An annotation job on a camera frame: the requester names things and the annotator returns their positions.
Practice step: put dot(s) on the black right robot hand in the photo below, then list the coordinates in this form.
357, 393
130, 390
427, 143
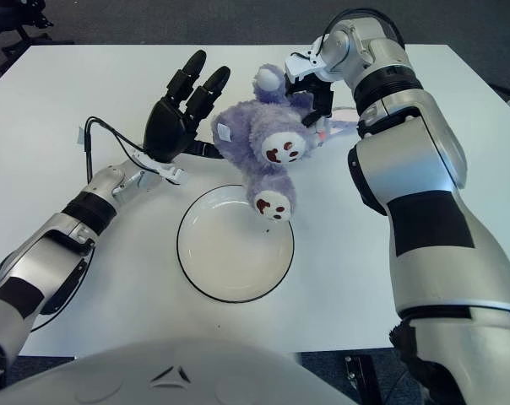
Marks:
322, 99

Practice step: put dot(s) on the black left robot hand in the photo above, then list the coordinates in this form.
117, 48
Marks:
166, 131

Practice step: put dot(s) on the purple plush bunny doll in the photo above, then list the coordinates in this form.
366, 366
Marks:
255, 126

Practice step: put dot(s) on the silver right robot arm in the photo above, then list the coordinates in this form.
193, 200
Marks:
407, 169

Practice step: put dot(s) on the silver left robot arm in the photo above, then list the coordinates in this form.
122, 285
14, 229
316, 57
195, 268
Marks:
48, 253

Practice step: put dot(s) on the white plate with black rim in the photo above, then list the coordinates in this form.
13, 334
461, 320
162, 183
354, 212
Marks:
234, 261

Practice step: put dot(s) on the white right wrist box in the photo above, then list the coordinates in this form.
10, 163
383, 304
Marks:
301, 65

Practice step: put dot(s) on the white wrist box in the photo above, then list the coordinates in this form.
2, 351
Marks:
170, 171
301, 65

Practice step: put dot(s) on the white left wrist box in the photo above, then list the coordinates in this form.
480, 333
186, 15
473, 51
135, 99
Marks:
170, 171

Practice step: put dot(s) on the black office chair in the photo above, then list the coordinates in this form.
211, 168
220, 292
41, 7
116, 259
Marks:
1, 21

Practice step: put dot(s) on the grey robot torso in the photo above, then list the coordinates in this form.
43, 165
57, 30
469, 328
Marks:
238, 379

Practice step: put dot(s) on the black bracket under table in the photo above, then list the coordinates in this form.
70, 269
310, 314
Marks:
362, 379

